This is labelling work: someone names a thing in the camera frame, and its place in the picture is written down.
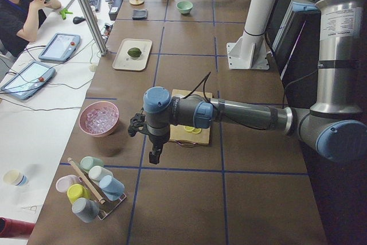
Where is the pink bowl with ice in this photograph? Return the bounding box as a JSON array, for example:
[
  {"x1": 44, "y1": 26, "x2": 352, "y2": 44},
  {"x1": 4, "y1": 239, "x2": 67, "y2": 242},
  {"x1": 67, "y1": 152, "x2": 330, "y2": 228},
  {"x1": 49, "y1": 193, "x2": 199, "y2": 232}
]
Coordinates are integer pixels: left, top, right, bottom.
[{"x1": 79, "y1": 101, "x2": 119, "y2": 137}]

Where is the green bowl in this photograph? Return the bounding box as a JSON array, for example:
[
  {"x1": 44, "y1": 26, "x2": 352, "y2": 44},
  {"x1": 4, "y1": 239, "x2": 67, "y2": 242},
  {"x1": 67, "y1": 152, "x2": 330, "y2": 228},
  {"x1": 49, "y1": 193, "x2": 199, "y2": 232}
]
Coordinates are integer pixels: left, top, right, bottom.
[{"x1": 176, "y1": 1, "x2": 193, "y2": 15}]

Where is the teach pendant tablet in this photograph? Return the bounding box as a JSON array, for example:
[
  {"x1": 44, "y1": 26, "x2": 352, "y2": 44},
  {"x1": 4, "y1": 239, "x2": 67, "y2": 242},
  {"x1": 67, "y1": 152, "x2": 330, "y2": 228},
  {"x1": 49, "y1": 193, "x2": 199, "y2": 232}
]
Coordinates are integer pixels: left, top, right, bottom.
[
  {"x1": 38, "y1": 33, "x2": 81, "y2": 63},
  {"x1": 1, "y1": 61, "x2": 56, "y2": 100}
]

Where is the green clamp tool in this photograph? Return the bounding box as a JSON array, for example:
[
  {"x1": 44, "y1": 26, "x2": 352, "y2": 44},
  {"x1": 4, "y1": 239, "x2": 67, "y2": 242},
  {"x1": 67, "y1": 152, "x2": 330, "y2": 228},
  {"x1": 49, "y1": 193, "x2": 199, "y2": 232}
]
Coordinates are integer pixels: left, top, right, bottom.
[{"x1": 59, "y1": 8, "x2": 73, "y2": 20}]

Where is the wooden rack rod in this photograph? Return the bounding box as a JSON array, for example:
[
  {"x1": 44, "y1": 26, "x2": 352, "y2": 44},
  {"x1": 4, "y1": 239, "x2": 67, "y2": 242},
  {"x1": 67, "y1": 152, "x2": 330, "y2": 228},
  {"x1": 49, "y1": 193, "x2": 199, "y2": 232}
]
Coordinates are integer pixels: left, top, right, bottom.
[{"x1": 67, "y1": 157, "x2": 107, "y2": 204}]

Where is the aluminium frame post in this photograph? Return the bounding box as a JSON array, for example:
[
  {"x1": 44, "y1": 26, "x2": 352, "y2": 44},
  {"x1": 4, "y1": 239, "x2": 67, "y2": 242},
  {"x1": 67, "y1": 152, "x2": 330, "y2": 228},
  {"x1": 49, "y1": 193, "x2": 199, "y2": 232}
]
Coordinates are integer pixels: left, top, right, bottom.
[{"x1": 78, "y1": 0, "x2": 108, "y2": 56}]

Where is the white cup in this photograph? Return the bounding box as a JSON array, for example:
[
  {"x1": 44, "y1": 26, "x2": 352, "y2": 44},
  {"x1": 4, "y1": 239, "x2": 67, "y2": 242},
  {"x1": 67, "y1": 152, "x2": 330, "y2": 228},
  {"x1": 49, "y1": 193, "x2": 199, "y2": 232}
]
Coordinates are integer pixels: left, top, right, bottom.
[{"x1": 88, "y1": 165, "x2": 113, "y2": 183}]

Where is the upper teach pendant tablet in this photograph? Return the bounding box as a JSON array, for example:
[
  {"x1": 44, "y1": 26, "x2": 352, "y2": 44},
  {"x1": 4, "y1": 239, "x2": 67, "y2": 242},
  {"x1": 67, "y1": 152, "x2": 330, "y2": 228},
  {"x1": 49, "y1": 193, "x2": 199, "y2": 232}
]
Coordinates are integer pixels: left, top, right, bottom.
[{"x1": 38, "y1": 33, "x2": 81, "y2": 63}]

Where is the paper cup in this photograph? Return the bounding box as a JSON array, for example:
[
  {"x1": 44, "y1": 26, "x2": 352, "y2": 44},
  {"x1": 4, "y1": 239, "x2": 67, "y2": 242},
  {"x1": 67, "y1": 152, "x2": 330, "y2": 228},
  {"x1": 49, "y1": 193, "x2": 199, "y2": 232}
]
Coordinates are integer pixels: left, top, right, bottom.
[{"x1": 3, "y1": 169, "x2": 28, "y2": 186}]

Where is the lemon slice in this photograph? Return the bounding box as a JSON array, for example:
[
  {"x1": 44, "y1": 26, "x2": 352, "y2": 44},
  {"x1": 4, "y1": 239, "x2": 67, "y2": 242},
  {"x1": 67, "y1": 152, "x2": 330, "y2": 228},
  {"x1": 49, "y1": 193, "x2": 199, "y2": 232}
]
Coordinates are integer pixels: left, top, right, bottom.
[
  {"x1": 191, "y1": 128, "x2": 202, "y2": 134},
  {"x1": 184, "y1": 126, "x2": 195, "y2": 133}
]

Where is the green cup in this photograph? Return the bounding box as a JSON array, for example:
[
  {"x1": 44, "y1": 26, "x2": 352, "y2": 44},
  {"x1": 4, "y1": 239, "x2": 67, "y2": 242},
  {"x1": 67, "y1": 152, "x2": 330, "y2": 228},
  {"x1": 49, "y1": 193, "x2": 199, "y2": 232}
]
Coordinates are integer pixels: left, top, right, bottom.
[{"x1": 80, "y1": 156, "x2": 104, "y2": 173}]

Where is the seated person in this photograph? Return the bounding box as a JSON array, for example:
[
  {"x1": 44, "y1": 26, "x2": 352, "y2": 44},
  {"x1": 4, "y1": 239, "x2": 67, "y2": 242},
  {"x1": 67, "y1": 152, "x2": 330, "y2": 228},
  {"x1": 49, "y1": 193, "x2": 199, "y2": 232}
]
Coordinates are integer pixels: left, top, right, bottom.
[{"x1": 1, "y1": 0, "x2": 61, "y2": 57}]

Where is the black computer mouse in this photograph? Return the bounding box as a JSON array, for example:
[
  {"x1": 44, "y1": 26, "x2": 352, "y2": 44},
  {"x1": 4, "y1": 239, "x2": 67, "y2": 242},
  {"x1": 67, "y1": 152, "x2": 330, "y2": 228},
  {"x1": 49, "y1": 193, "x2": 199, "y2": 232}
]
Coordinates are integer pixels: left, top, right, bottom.
[{"x1": 72, "y1": 17, "x2": 85, "y2": 25}]

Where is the red object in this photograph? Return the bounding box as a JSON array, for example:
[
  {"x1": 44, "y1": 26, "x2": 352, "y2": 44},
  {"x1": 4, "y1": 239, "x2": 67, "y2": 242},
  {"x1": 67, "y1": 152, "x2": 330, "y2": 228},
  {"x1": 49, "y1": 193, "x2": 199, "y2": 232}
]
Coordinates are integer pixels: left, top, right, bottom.
[{"x1": 1, "y1": 217, "x2": 35, "y2": 239}]

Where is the lower lemon slice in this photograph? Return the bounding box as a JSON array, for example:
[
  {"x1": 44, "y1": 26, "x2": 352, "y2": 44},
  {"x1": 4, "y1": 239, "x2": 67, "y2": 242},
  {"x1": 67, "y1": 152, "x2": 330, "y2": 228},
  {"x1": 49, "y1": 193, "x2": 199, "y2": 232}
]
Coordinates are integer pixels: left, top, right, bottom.
[{"x1": 191, "y1": 128, "x2": 202, "y2": 134}]

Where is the grey cup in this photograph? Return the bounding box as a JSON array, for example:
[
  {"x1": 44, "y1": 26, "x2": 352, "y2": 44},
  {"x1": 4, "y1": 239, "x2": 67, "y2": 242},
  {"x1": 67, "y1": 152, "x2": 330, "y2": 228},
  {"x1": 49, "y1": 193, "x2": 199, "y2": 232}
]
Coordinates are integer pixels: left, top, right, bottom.
[{"x1": 72, "y1": 197, "x2": 99, "y2": 223}]

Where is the green avocado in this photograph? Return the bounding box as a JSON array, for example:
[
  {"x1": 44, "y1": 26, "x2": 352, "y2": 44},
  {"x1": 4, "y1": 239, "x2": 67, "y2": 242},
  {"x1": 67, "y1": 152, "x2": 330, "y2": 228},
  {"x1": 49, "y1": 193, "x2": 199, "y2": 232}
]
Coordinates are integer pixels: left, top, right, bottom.
[{"x1": 127, "y1": 47, "x2": 142, "y2": 58}]

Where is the yellow cup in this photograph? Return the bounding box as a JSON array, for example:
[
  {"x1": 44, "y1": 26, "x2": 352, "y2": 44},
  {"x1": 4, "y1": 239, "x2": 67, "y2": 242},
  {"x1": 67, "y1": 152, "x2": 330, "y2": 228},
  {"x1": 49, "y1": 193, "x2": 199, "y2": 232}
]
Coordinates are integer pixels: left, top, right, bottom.
[{"x1": 67, "y1": 184, "x2": 91, "y2": 204}]

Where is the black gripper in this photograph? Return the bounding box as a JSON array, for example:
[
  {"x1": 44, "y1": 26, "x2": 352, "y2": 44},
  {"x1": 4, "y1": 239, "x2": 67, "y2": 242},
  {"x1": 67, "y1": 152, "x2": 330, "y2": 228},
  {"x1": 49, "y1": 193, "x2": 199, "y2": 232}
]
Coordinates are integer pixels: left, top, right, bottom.
[{"x1": 128, "y1": 108, "x2": 170, "y2": 164}]

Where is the pink cup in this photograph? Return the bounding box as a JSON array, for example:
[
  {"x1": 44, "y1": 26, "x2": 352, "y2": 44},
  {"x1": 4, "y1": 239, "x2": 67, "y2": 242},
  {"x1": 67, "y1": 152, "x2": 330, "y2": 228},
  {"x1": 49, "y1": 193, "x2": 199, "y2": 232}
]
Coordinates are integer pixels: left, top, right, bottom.
[{"x1": 55, "y1": 174, "x2": 80, "y2": 193}]

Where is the grey folded cloth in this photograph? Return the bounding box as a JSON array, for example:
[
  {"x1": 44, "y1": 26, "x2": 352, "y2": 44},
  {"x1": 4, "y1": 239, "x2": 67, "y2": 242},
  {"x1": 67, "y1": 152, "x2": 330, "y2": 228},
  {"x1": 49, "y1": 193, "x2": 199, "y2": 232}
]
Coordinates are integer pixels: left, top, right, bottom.
[{"x1": 132, "y1": 9, "x2": 148, "y2": 20}]

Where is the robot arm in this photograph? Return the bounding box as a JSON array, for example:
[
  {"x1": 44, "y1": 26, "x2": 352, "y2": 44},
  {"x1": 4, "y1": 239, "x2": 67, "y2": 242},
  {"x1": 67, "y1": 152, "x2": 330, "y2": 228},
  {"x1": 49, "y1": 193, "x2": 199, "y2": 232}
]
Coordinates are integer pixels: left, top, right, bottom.
[{"x1": 128, "y1": 0, "x2": 366, "y2": 164}]

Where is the white rabbit tray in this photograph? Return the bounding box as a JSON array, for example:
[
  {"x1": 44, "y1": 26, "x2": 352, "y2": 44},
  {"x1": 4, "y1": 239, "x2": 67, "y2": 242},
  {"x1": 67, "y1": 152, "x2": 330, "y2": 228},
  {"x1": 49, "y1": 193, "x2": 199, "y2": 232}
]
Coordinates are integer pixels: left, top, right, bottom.
[{"x1": 112, "y1": 38, "x2": 152, "y2": 71}]

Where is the bamboo cutting board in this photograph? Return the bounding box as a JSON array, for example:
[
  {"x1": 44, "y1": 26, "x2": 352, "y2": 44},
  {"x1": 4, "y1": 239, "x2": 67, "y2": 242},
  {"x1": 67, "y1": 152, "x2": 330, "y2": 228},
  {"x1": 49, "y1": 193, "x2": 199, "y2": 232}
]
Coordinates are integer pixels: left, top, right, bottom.
[{"x1": 169, "y1": 89, "x2": 210, "y2": 146}]

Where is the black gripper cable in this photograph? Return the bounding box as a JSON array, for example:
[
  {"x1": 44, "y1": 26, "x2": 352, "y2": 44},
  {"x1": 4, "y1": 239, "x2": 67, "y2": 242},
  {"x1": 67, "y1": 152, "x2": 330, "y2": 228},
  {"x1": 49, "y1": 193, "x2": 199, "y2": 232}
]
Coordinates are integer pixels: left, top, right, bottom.
[{"x1": 183, "y1": 72, "x2": 212, "y2": 102}]

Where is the blue cup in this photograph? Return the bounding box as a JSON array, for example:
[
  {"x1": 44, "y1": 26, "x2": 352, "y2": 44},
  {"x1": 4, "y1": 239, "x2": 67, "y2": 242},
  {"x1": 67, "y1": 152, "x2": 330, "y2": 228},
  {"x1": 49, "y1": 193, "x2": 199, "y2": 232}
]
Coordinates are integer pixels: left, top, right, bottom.
[{"x1": 99, "y1": 175, "x2": 125, "y2": 201}]

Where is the upper lemon slice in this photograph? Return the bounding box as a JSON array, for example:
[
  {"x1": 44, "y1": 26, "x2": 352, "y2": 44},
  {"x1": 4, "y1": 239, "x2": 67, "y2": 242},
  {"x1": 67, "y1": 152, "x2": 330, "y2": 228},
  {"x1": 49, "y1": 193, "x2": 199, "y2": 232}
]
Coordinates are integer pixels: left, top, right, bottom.
[{"x1": 184, "y1": 126, "x2": 195, "y2": 133}]

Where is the lower teach pendant tablet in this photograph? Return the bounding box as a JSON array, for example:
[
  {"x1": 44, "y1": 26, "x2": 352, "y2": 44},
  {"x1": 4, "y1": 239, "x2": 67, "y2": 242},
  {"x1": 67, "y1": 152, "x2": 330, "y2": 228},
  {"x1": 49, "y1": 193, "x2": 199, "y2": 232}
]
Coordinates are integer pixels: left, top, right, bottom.
[{"x1": 1, "y1": 61, "x2": 56, "y2": 100}]

